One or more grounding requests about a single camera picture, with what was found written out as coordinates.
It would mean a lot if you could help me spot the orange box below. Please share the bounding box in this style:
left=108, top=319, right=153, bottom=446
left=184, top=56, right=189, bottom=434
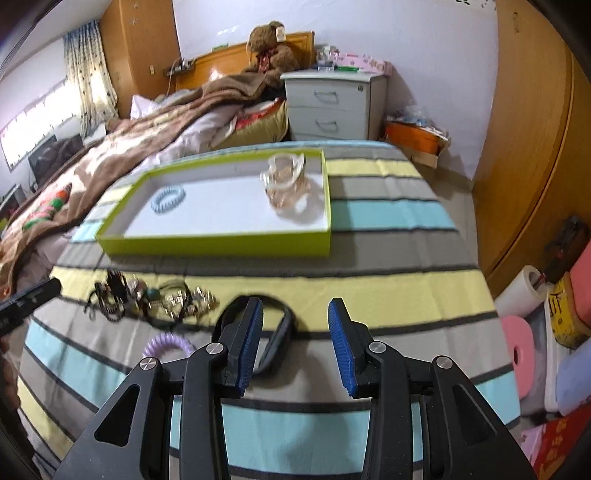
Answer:
left=383, top=120, right=450, bottom=156

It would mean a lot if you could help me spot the patterned curtain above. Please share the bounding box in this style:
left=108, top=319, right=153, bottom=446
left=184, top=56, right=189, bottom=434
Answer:
left=62, top=23, right=119, bottom=136

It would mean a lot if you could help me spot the grey nightstand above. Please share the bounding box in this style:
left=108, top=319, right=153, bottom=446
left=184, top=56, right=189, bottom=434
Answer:
left=281, top=69, right=387, bottom=142

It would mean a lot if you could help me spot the yellow container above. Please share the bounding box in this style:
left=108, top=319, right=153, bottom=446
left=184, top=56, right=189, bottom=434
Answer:
left=549, top=272, right=588, bottom=350

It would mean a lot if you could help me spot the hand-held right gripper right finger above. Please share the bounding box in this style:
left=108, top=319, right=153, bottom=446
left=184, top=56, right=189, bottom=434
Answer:
left=328, top=298, right=539, bottom=480

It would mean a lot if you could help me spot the brown patterned blanket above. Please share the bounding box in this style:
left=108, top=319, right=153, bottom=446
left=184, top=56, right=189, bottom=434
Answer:
left=0, top=71, right=288, bottom=289

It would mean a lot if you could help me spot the power strip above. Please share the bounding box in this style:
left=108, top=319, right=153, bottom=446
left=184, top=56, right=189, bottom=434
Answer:
left=163, top=57, right=195, bottom=75

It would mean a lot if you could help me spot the dark beaded bracelet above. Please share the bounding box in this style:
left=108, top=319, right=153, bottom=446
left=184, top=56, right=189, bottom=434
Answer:
left=85, top=270, right=136, bottom=322

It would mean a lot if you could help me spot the tall wooden cabinet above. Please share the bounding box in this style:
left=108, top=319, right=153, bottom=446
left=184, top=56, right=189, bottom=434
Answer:
left=99, top=0, right=182, bottom=118

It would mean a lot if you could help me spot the clear glass cup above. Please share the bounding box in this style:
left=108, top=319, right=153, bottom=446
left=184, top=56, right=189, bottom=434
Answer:
left=316, top=45, right=341, bottom=71

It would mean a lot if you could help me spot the blue spiral hair tie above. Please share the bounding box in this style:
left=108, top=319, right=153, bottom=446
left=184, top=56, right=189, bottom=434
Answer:
left=151, top=186, right=187, bottom=214

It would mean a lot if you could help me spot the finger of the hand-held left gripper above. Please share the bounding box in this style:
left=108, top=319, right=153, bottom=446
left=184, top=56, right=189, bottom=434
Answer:
left=0, top=277, right=63, bottom=339

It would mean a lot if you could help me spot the thin black elastic hair tie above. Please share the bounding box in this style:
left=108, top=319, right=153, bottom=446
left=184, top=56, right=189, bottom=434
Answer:
left=154, top=281, right=199, bottom=324

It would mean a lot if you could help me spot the pink roll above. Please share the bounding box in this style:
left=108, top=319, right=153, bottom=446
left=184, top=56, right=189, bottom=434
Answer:
left=501, top=315, right=537, bottom=408

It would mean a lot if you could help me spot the white duvet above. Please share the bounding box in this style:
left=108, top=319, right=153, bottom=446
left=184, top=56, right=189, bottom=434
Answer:
left=130, top=92, right=242, bottom=154

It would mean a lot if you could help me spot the red printed packet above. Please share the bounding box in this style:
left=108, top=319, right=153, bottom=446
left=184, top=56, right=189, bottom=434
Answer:
left=531, top=418, right=591, bottom=480

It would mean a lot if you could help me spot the brown teddy bear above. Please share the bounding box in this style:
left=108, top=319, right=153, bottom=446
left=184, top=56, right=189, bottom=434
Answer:
left=244, top=20, right=301, bottom=75

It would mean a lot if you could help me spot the wooden headboard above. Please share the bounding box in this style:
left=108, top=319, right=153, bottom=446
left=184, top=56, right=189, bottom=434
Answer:
left=175, top=31, right=315, bottom=91

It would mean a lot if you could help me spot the clear plastic bag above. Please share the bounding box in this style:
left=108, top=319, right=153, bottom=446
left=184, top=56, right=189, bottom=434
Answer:
left=392, top=105, right=445, bottom=136

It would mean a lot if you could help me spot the pink flat box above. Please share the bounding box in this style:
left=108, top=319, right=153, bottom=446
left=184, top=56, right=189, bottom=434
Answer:
left=337, top=52, right=394, bottom=75

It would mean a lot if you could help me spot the olive green mattress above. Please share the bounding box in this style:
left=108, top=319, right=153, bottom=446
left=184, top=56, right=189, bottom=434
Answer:
left=216, top=99, right=290, bottom=149

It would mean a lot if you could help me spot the gold floral hair clip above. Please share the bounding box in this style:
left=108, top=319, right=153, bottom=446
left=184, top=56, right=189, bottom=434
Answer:
left=161, top=286, right=219, bottom=320

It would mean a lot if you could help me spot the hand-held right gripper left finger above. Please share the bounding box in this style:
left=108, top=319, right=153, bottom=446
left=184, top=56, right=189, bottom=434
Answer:
left=53, top=298, right=264, bottom=480

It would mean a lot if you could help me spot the white paper towel roll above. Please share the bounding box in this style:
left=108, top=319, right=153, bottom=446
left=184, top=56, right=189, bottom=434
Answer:
left=494, top=265, right=549, bottom=320

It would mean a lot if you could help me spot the green cardboard tray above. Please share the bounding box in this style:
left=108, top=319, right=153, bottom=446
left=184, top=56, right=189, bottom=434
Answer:
left=95, top=148, right=332, bottom=258

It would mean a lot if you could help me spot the black monitor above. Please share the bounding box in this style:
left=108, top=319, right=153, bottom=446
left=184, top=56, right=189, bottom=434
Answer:
left=28, top=134, right=85, bottom=186

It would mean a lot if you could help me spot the black wristband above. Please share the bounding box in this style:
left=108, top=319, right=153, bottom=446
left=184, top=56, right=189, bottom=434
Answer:
left=215, top=295, right=296, bottom=374

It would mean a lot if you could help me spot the clear hair claw clip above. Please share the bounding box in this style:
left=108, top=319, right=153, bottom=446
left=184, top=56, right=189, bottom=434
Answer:
left=260, top=153, right=324, bottom=221

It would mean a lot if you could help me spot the purple spiral hair tie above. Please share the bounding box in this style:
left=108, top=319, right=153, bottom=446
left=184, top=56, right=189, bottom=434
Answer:
left=143, top=335, right=192, bottom=359

